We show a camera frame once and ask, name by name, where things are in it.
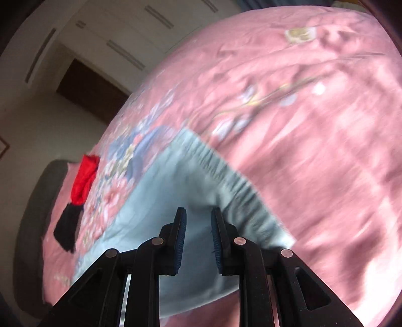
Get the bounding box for black cloth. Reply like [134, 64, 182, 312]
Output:
[53, 203, 85, 254]

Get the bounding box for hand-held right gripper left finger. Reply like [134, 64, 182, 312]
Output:
[37, 207, 188, 327]

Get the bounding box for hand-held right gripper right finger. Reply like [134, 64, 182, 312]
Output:
[210, 207, 365, 327]

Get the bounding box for grey bed frame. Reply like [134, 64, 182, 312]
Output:
[13, 159, 74, 308]

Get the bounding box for dark wooden door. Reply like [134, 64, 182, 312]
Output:
[56, 58, 130, 125]

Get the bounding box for light blue pants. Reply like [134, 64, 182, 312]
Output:
[72, 127, 296, 319]

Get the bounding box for white wardrobe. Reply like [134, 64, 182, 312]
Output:
[6, 0, 248, 95]

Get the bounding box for pink floral bed blanket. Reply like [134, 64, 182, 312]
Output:
[41, 5, 401, 327]

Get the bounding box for red cloth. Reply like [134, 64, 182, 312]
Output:
[71, 153, 100, 206]

